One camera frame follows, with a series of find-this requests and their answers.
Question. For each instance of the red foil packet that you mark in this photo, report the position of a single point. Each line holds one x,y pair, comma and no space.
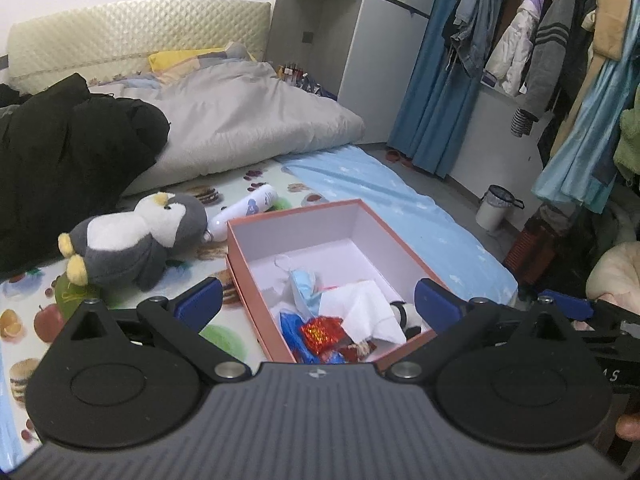
322,334

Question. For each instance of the light blue hanging cloth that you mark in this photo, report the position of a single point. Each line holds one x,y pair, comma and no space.
568,177

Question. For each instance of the cream padded headboard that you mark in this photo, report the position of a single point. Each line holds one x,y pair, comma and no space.
116,39

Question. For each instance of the blue face mask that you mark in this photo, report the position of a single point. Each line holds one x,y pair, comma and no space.
300,288

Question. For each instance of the denim garment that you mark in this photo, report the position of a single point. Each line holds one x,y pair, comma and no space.
469,32

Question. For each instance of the fruit pattern table mat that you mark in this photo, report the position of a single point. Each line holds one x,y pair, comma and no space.
36,303

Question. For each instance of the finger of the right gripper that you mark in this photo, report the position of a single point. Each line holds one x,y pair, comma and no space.
575,309

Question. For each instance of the tan hanging coat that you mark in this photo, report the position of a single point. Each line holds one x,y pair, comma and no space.
610,23

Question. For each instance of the blue plastic bag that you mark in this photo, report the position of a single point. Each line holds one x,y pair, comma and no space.
290,324

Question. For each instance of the right hand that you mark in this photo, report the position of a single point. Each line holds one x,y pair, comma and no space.
628,427

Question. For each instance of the white puffer jacket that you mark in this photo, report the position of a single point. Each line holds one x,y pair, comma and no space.
507,61

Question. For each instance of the grey quilt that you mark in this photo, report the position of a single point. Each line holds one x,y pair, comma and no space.
233,114

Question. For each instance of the green fabric massage stick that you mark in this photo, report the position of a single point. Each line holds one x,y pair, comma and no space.
69,296

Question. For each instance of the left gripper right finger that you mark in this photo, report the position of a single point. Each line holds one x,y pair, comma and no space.
459,326

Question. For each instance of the blue curtain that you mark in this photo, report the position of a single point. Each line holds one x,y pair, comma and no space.
434,115

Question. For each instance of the white paper tissue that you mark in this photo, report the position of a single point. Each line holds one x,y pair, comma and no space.
365,312

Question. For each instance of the yellow pillow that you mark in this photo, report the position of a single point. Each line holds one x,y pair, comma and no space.
162,60

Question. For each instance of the white cabinet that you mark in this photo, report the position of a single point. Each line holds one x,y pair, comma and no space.
361,51

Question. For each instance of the white trash bin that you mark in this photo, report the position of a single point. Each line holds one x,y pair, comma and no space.
494,205

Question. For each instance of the penguin plush toy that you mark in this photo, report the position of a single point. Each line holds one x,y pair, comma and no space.
132,247

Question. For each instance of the black jacket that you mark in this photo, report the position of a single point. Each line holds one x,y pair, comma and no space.
68,154

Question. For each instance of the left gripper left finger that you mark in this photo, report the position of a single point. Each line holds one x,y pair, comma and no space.
176,325

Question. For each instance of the dark red snack packet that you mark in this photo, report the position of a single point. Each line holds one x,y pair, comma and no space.
355,353

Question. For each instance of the white bottle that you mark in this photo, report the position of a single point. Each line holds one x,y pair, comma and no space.
256,202

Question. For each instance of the grey striped sweater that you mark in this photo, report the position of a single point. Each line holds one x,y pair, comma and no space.
559,50

